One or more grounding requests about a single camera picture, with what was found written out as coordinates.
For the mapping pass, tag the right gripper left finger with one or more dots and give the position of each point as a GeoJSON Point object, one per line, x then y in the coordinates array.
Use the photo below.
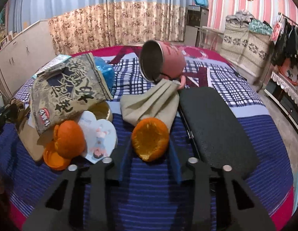
{"type": "Point", "coordinates": [62, 205]}

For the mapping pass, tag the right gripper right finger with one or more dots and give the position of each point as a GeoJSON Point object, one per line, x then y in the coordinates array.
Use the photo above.
{"type": "Point", "coordinates": [237, 207]}

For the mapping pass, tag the orange peel cup piece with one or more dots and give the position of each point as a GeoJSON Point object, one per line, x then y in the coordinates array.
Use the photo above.
{"type": "Point", "coordinates": [150, 139]}

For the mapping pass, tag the blue plastic bag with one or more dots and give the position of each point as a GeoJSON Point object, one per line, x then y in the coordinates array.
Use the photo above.
{"type": "Point", "coordinates": [106, 70]}

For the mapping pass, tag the striped blue red bedspread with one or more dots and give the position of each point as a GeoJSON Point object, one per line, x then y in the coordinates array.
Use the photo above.
{"type": "Point", "coordinates": [149, 198]}

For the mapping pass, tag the black rectangular case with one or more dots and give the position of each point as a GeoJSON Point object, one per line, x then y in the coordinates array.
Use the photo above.
{"type": "Point", "coordinates": [215, 132]}

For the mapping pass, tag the white heart-shaped card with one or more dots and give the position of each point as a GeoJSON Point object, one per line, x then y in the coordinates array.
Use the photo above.
{"type": "Point", "coordinates": [100, 136]}

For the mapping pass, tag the dark patterned book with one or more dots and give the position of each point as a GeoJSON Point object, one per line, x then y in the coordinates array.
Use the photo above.
{"type": "Point", "coordinates": [65, 90]}

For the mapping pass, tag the beige folded cloth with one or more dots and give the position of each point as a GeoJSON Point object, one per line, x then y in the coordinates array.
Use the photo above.
{"type": "Point", "coordinates": [160, 101]}

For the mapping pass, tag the low lace-covered tv stand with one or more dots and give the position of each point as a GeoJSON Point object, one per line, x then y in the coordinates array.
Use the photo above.
{"type": "Point", "coordinates": [285, 96]}

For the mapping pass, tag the teal white cardboard box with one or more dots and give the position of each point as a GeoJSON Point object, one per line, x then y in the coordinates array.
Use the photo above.
{"type": "Point", "coordinates": [57, 60]}

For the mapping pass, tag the metal clothes rack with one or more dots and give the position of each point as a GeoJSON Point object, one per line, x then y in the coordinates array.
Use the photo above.
{"type": "Point", "coordinates": [270, 67]}

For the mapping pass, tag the patterned cloth covered cabinet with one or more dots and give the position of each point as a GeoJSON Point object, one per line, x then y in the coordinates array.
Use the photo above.
{"type": "Point", "coordinates": [247, 49]}

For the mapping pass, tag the white cabinet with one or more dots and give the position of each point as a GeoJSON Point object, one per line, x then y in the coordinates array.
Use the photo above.
{"type": "Point", "coordinates": [22, 57]}

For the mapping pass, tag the small metal side table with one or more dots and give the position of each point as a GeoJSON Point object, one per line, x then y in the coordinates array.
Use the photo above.
{"type": "Point", "coordinates": [209, 38]}

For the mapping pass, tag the hanging dark clothes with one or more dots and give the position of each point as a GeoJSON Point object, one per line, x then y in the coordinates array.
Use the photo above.
{"type": "Point", "coordinates": [285, 54]}

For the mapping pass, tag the pile of folded clothes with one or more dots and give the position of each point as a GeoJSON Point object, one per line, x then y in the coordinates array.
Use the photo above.
{"type": "Point", "coordinates": [246, 19]}

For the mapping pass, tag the blue floral curtain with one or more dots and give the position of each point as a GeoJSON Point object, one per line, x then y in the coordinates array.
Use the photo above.
{"type": "Point", "coordinates": [82, 25]}

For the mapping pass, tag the grey water dispenser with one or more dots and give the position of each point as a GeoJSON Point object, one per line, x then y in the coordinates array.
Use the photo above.
{"type": "Point", "coordinates": [196, 18]}

